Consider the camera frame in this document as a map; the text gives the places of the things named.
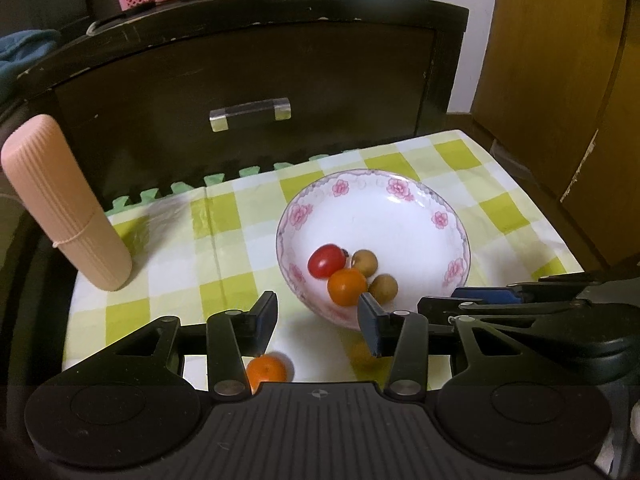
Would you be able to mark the dark wooden cabinet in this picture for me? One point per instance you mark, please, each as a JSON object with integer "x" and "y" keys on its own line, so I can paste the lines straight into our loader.
{"x": 133, "y": 98}

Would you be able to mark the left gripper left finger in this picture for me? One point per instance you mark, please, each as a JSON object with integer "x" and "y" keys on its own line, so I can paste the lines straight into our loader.
{"x": 232, "y": 334}

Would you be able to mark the brown longan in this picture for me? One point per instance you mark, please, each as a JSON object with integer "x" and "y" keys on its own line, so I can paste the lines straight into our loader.
{"x": 384, "y": 288}
{"x": 364, "y": 261}

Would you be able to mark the small orange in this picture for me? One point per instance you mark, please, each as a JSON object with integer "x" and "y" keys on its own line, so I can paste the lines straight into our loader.
{"x": 266, "y": 368}

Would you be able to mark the blue cloth pile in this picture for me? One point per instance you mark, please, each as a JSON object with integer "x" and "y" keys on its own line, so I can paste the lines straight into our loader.
{"x": 21, "y": 50}

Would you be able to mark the green foam mat edge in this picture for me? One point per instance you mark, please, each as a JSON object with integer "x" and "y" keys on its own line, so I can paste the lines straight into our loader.
{"x": 150, "y": 195}

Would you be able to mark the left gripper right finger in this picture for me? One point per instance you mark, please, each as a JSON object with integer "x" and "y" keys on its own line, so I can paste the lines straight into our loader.
{"x": 402, "y": 335}

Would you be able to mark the brown wooden wardrobe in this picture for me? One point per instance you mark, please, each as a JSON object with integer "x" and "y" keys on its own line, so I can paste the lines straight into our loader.
{"x": 559, "y": 90}

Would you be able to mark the silver drawer handle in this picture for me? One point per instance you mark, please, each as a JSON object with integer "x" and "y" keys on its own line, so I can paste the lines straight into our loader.
{"x": 250, "y": 114}

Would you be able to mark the pink ribbed cylindrical case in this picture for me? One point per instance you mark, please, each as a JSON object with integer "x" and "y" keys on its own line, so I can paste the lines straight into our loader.
{"x": 42, "y": 169}

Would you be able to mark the orange tangerine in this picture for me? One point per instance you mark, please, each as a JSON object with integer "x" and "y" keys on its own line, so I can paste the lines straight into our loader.
{"x": 345, "y": 286}

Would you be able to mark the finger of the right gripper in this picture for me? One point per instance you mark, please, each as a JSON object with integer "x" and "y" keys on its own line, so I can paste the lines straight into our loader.
{"x": 570, "y": 284}
{"x": 488, "y": 295}

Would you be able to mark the oblong red cherry tomato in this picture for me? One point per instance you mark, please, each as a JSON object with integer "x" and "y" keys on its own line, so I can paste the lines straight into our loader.
{"x": 326, "y": 260}

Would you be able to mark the white floral porcelain plate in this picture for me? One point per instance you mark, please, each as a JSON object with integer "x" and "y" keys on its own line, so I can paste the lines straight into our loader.
{"x": 416, "y": 235}

